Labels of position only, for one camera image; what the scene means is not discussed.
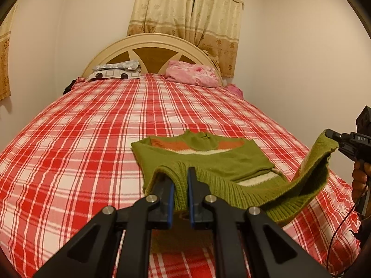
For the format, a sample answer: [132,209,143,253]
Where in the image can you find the green orange striped knit sweater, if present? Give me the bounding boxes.
[131,130,339,255]

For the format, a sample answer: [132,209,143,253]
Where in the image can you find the person's right hand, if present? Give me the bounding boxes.
[352,161,371,202]

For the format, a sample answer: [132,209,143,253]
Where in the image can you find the pink crumpled cloth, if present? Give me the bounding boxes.
[224,83,244,97]

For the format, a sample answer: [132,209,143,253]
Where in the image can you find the beige floral curtain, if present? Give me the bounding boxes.
[191,0,245,79]
[127,0,198,39]
[0,4,18,100]

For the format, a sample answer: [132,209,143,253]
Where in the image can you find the pink floral pillow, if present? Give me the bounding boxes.
[165,60,222,88]

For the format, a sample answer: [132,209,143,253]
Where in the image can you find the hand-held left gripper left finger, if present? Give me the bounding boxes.
[33,177,176,278]

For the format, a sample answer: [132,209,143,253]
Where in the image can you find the thin black cable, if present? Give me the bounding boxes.
[326,201,361,275]

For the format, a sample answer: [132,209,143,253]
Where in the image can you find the cream arched bed headboard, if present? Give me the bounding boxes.
[82,33,225,86]

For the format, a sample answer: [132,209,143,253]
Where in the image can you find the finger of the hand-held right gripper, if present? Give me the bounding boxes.
[325,129,346,142]
[337,141,355,160]

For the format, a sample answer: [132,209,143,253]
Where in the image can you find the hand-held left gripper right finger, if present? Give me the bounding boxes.
[187,166,331,278]

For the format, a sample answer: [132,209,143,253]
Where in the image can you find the dark cloth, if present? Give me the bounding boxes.
[63,77,77,95]

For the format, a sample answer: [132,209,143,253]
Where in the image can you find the red plaid bed sheet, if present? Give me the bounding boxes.
[0,74,363,278]

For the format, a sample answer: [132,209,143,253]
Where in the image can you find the grey and white pillows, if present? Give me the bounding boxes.
[92,59,141,72]

